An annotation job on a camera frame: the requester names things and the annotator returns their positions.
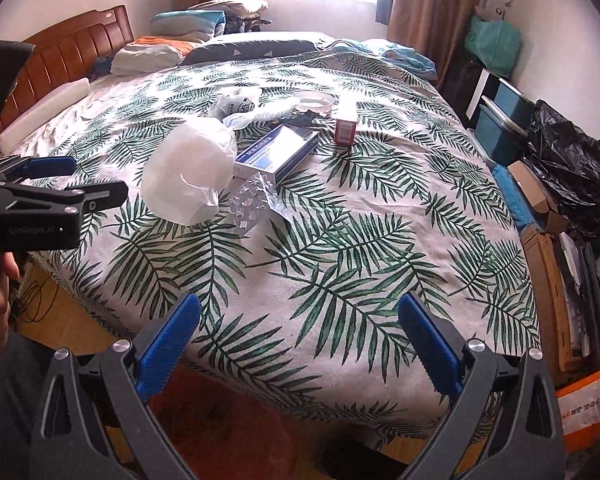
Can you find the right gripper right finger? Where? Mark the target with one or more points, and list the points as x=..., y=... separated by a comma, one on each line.
x=526, y=440

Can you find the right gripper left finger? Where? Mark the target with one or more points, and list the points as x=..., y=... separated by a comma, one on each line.
x=94, y=419

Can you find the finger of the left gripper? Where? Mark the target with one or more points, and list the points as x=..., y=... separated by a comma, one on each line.
x=102, y=196
x=46, y=167

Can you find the long white bolster pillow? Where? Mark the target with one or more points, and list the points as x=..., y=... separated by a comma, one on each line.
x=43, y=111

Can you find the orange white carton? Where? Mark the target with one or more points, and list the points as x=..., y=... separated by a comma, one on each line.
x=579, y=406

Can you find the person left leg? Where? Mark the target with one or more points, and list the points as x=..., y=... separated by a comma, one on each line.
x=23, y=368

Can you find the person leg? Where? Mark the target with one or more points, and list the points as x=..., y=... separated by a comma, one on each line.
x=345, y=458
x=23, y=368

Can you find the white knotted plastic bag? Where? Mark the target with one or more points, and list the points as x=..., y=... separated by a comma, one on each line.
x=185, y=175

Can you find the wooden headboard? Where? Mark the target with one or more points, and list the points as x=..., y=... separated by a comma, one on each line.
x=66, y=52

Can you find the red plastic bucket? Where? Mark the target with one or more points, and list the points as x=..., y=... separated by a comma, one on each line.
x=220, y=433

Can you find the orange white pillow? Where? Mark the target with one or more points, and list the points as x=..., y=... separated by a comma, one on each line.
x=149, y=54

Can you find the silver blister pack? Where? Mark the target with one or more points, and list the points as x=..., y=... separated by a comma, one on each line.
x=256, y=200

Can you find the white bubble wrap sheet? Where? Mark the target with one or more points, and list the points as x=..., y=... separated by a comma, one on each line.
x=265, y=113

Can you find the crumpled white printed bag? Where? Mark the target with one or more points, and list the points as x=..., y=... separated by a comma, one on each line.
x=232, y=100

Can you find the person right leg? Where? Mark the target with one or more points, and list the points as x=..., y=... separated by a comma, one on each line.
x=345, y=458

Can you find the white blue flat box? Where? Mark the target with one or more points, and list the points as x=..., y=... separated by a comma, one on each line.
x=276, y=154

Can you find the brown cardboard boxes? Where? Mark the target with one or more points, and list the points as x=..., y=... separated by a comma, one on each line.
x=540, y=241

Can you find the blue white pillow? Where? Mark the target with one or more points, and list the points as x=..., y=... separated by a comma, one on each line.
x=189, y=25

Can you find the green leaf print bedspread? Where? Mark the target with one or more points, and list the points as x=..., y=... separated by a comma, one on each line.
x=301, y=313

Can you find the dark triangle pattern pillow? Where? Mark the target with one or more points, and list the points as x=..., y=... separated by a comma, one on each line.
x=247, y=50

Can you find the clear plastic wrapper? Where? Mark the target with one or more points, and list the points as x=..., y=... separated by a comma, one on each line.
x=314, y=101

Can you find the red cardboard box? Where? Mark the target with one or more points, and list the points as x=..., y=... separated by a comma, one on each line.
x=346, y=118

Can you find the black garbage bag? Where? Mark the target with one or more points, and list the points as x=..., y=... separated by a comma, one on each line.
x=567, y=162

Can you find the teal storage bins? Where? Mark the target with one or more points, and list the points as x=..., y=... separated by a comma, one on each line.
x=501, y=116

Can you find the light blue blanket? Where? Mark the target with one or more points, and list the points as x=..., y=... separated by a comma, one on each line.
x=396, y=54

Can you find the teal shopping bag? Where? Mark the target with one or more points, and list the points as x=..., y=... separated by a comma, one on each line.
x=496, y=44

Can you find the brown curtain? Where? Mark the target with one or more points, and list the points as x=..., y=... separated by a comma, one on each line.
x=432, y=27

